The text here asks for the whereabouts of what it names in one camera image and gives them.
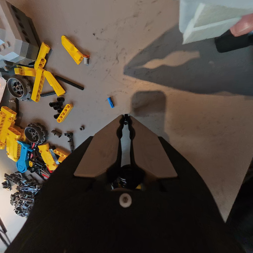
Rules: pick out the person's right hand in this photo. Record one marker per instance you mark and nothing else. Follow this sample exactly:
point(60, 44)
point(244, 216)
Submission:
point(243, 25)

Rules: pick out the short yellow toy beam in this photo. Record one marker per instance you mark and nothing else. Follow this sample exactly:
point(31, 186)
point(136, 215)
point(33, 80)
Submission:
point(64, 112)

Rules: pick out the small black toy pin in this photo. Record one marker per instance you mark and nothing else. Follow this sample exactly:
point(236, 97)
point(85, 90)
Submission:
point(125, 118)

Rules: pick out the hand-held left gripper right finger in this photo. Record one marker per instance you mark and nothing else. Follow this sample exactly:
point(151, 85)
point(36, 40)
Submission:
point(152, 156)

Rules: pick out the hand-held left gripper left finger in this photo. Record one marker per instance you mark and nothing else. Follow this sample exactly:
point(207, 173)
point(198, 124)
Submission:
point(99, 156)

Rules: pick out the grey toy battery hub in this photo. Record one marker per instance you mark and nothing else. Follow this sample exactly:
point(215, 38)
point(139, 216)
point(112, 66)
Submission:
point(16, 31)

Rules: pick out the pile of loose toy bricks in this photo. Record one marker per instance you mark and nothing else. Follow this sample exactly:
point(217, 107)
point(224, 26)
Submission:
point(25, 193)

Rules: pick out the grey desk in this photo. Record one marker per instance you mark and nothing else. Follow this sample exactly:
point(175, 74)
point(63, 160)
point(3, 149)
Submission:
point(178, 118)

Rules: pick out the grey toy wheel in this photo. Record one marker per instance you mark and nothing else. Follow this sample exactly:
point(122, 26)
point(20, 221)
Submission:
point(19, 87)

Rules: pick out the small blue toy pin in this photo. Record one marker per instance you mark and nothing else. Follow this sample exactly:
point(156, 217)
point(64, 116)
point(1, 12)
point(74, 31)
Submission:
point(110, 102)

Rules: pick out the blue curved toy panel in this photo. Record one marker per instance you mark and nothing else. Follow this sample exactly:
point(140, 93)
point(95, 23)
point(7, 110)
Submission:
point(23, 156)

